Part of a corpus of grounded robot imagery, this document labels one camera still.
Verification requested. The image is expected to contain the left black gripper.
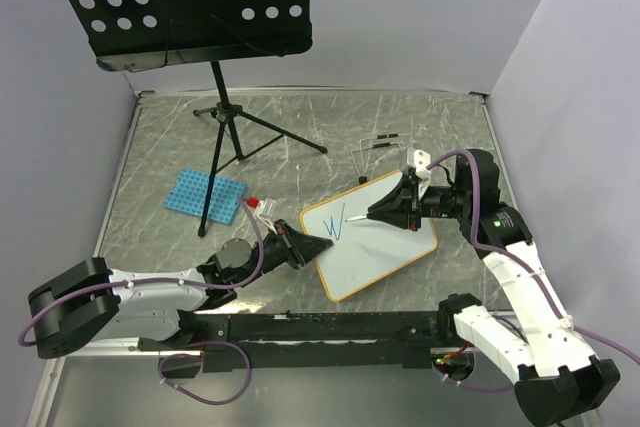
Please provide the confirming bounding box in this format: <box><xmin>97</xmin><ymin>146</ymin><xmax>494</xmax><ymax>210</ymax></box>
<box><xmin>237</xmin><ymin>218</ymin><xmax>333</xmax><ymax>287</ymax></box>

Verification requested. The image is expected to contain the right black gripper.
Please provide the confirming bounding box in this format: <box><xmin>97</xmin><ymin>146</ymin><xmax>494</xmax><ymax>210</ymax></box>
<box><xmin>367</xmin><ymin>173</ymin><xmax>471</xmax><ymax>231</ymax></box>

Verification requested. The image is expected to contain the white blue whiteboard marker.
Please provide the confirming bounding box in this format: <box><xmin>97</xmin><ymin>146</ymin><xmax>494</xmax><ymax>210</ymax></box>
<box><xmin>345</xmin><ymin>214</ymin><xmax>368</xmax><ymax>223</ymax></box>

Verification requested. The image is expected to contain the yellow framed whiteboard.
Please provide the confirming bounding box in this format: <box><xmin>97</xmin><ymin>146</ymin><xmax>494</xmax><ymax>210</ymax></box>
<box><xmin>299</xmin><ymin>170</ymin><xmax>438</xmax><ymax>302</ymax></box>

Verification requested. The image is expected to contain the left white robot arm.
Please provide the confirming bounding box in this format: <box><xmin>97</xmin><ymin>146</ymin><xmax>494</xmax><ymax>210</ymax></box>
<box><xmin>19</xmin><ymin>219</ymin><xmax>333</xmax><ymax>359</ymax></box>

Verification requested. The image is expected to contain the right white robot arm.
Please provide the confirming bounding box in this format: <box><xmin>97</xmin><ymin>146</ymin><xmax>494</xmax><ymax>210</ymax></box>
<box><xmin>365</xmin><ymin>147</ymin><xmax>620</xmax><ymax>426</ymax></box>

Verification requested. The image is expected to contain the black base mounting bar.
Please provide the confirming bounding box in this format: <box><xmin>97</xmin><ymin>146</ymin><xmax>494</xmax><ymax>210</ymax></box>
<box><xmin>138</xmin><ymin>310</ymin><xmax>464</xmax><ymax>373</ymax></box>

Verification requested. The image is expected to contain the blue studded building plate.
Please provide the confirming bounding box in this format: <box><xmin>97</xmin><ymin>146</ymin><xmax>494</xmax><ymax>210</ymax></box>
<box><xmin>164</xmin><ymin>169</ymin><xmax>248</xmax><ymax>225</ymax></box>

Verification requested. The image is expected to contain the black perforated music stand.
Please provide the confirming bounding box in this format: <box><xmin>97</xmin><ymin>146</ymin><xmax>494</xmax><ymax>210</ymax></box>
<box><xmin>41</xmin><ymin>0</ymin><xmax>329</xmax><ymax>238</ymax></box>

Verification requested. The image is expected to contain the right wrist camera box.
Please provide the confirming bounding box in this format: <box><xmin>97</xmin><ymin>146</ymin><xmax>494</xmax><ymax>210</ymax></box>
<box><xmin>400</xmin><ymin>146</ymin><xmax>431</xmax><ymax>182</ymax></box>

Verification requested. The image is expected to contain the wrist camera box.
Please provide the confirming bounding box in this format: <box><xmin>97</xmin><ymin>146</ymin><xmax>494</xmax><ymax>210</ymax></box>
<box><xmin>247</xmin><ymin>197</ymin><xmax>277</xmax><ymax>219</ymax></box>
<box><xmin>400</xmin><ymin>146</ymin><xmax>431</xmax><ymax>182</ymax></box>

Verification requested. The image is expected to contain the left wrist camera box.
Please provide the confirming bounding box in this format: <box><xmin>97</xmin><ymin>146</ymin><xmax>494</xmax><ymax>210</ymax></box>
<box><xmin>247</xmin><ymin>197</ymin><xmax>277</xmax><ymax>219</ymax></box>

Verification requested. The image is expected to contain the wire whiteboard easel stand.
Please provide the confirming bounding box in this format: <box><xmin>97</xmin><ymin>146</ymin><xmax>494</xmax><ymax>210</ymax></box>
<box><xmin>350</xmin><ymin>133</ymin><xmax>413</xmax><ymax>185</ymax></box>

